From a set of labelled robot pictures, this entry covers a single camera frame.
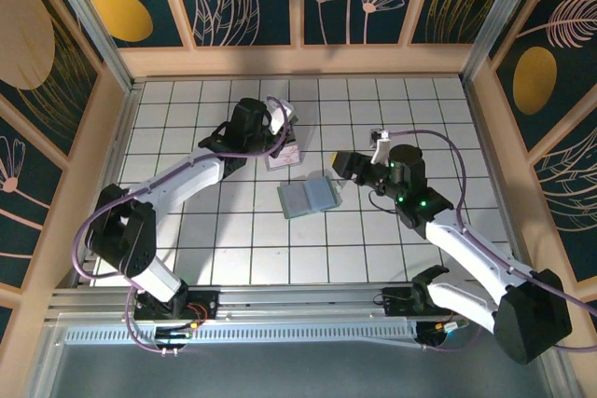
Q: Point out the green card holder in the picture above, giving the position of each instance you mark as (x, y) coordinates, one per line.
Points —
(298, 197)

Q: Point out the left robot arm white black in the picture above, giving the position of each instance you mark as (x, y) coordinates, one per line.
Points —
(186, 179)

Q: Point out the white card red drawing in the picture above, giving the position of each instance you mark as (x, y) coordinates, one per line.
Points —
(289, 158)

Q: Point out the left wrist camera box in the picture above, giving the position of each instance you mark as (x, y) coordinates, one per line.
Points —
(280, 111)

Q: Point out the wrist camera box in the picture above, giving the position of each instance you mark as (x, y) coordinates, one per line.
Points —
(280, 111)
(380, 134)

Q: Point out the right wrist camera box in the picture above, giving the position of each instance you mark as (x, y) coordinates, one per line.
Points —
(380, 134)

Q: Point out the aluminium table side rail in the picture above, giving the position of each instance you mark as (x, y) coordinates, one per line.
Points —
(122, 137)
(483, 137)

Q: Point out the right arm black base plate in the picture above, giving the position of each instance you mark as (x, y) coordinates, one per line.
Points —
(394, 305)

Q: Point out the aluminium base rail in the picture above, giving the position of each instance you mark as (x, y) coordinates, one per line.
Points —
(298, 300)

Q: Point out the aluminium corner post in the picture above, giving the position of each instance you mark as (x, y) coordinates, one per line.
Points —
(501, 20)
(91, 20)

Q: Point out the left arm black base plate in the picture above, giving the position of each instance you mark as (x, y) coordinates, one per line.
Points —
(210, 307)

